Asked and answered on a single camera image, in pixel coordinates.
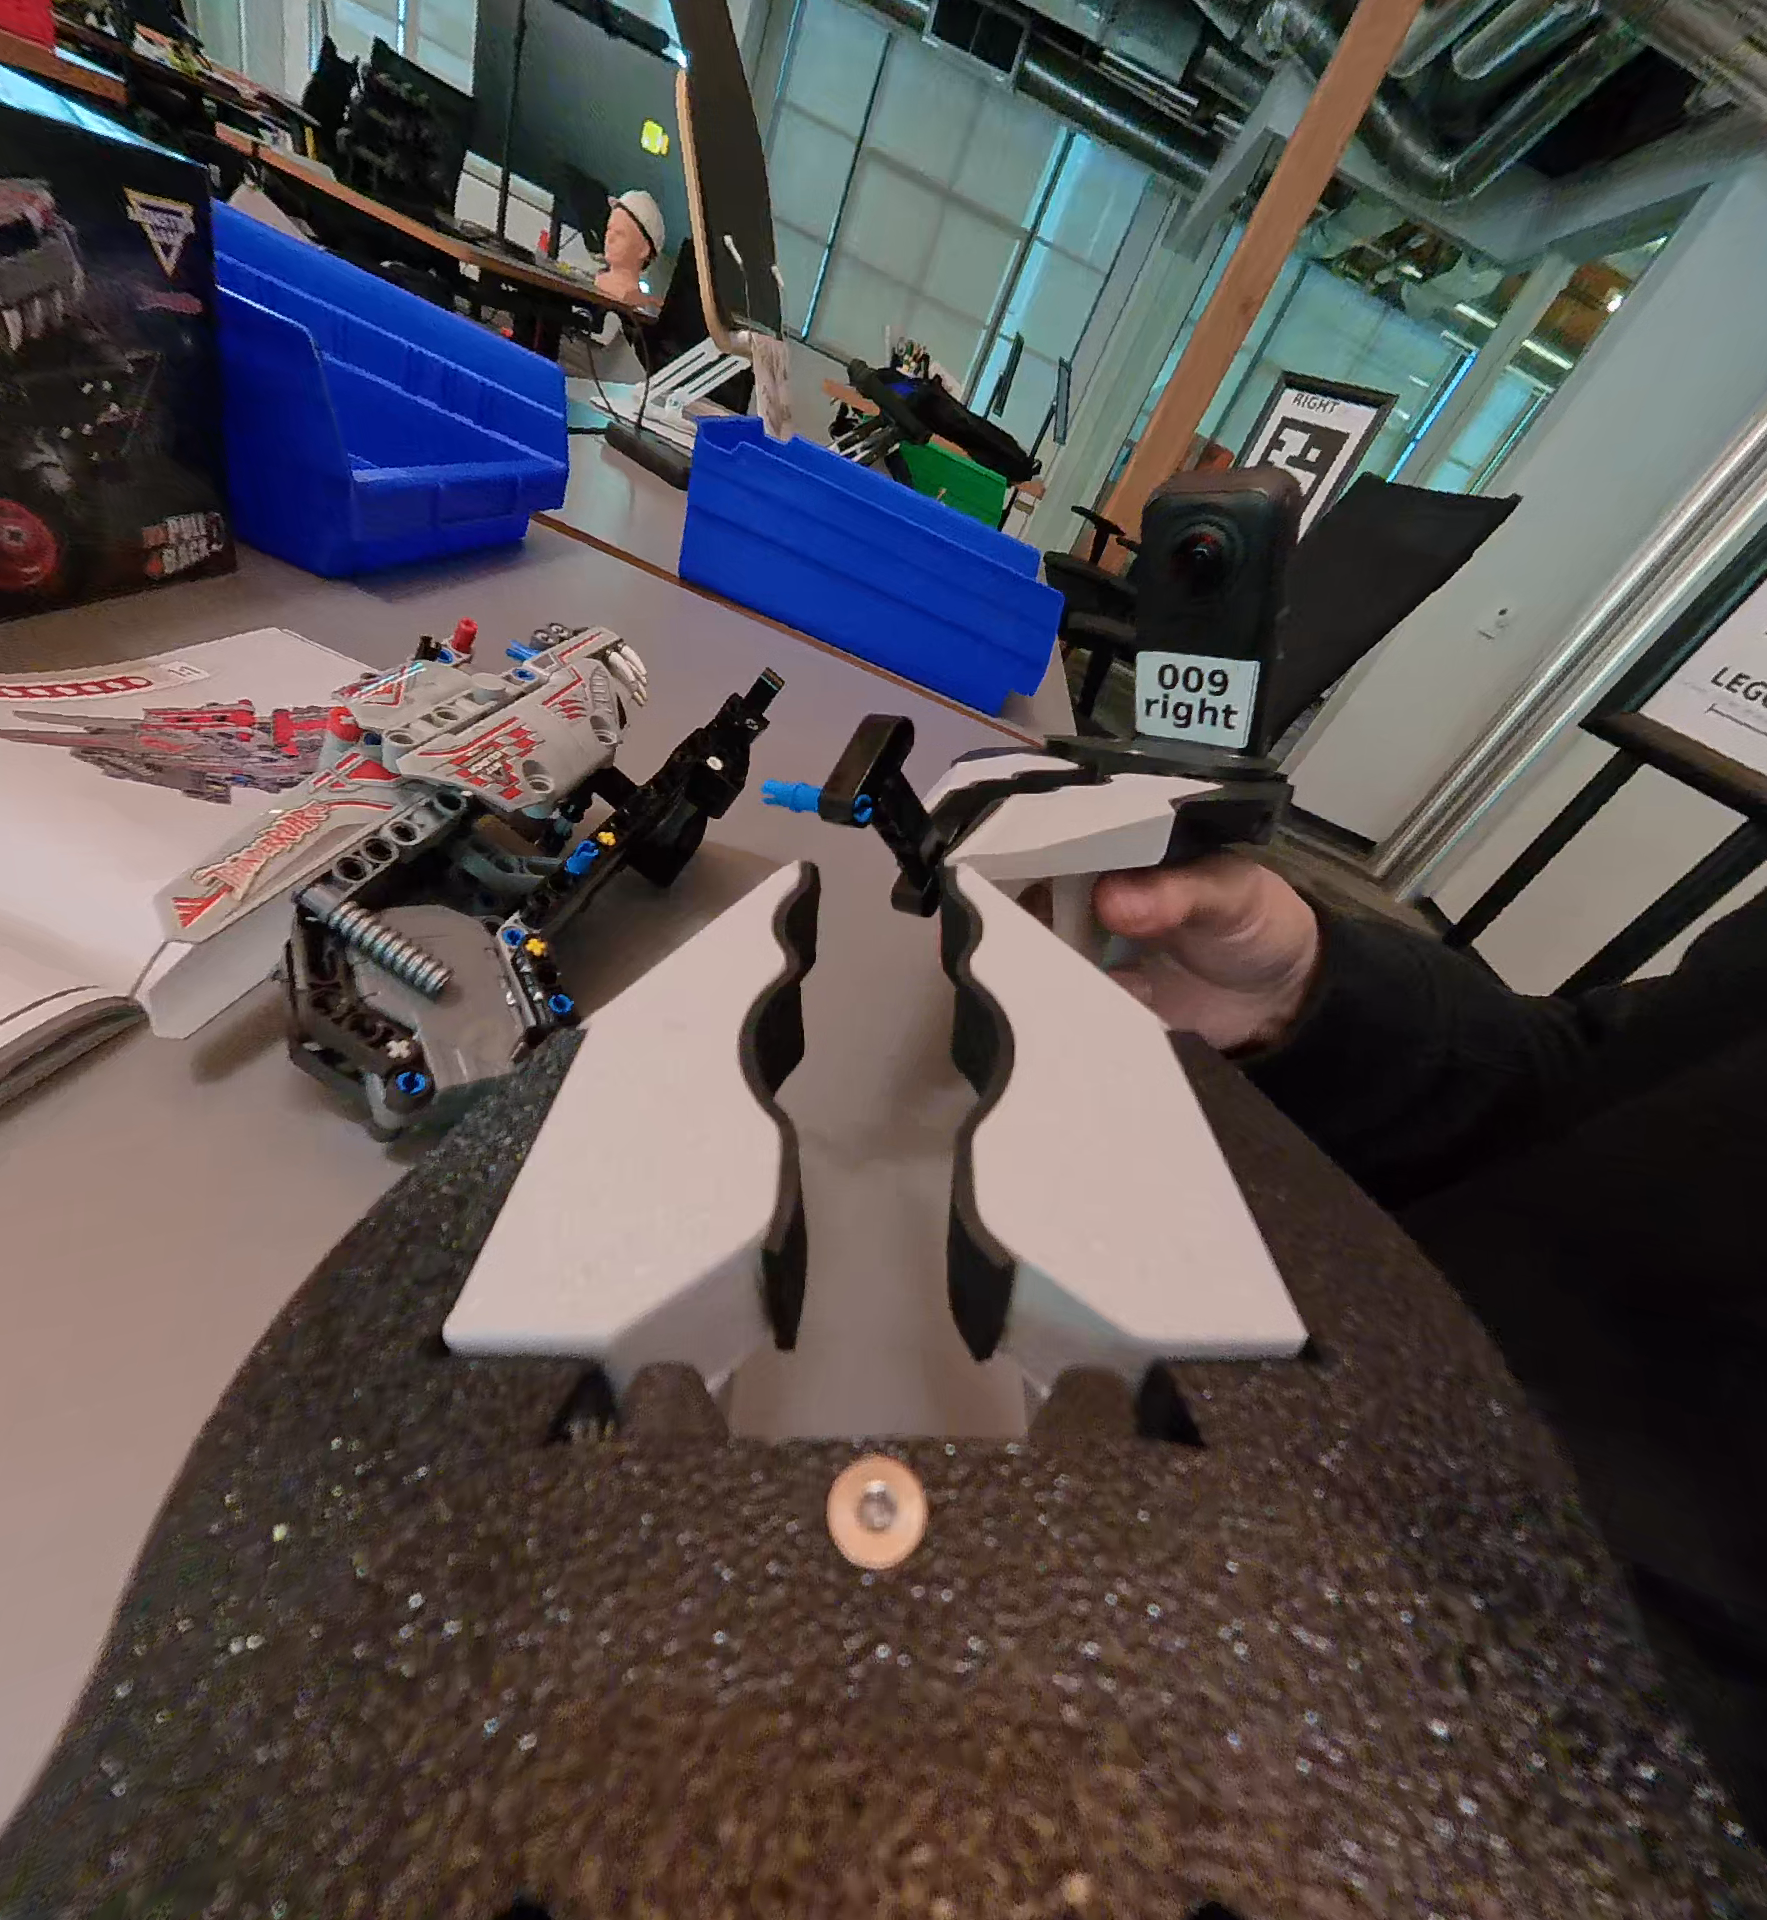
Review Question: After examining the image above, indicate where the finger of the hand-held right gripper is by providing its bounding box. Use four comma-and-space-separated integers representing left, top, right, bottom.
948, 780, 1184, 889
925, 747, 1109, 819

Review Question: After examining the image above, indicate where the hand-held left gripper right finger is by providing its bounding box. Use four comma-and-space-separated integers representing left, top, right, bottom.
941, 861, 1309, 1389

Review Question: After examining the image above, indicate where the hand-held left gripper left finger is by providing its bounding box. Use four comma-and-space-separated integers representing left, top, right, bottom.
444, 859, 825, 1374

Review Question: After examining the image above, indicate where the black toy beam part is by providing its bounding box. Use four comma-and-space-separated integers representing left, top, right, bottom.
810, 715, 976, 920

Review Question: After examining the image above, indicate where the grey red toy truck model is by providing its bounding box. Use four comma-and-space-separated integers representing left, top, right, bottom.
149, 614, 789, 1144

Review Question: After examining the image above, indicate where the white instruction booklet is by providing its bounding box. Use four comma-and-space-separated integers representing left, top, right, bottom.
0, 626, 420, 1157

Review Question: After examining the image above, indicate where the person's right hand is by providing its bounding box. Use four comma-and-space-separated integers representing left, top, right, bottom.
1094, 861, 1327, 1055

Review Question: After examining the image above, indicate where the black office chair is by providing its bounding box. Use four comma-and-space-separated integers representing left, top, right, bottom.
1041, 503, 1143, 707

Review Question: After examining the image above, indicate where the blue storage bin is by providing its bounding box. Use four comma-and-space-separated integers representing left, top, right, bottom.
679, 414, 1070, 722
212, 202, 573, 581

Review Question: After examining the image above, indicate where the green bin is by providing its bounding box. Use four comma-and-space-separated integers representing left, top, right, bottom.
906, 436, 1013, 526

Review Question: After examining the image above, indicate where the metal column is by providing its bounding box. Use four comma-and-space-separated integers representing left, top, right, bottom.
1371, 322, 1767, 902

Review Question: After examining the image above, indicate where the mannequin head with white helmet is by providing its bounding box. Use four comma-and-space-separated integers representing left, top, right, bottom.
590, 186, 670, 310

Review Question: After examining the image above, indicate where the wooden instruction board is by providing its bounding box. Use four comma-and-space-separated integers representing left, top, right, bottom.
669, 0, 804, 438

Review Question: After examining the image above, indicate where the black monitor screen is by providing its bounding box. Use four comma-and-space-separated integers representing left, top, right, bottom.
471, 0, 705, 287

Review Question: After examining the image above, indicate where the black toy set box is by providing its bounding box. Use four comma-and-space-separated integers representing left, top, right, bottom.
0, 75, 241, 638

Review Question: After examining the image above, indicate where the wooden post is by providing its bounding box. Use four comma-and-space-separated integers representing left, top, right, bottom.
1085, 0, 1425, 563

